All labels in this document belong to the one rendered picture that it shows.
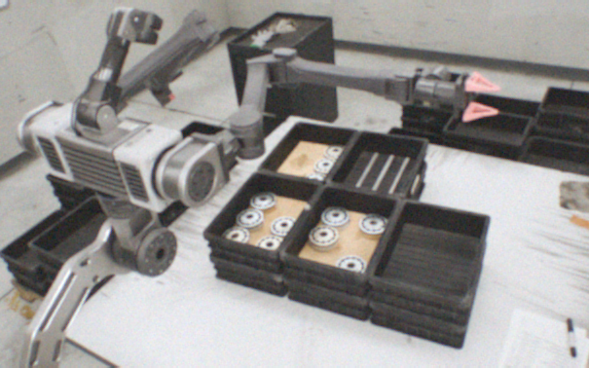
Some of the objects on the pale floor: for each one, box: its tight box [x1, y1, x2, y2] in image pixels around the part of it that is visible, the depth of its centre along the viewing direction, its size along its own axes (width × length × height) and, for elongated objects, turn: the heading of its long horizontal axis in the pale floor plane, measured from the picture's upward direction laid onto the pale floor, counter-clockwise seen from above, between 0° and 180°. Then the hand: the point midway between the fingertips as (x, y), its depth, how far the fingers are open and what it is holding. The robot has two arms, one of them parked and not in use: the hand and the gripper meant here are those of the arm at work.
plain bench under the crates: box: [64, 116, 589, 368], centre depth 218 cm, size 160×160×70 cm
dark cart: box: [226, 12, 339, 139], centre depth 366 cm, size 60×45×90 cm
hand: (495, 100), depth 128 cm, fingers open, 6 cm apart
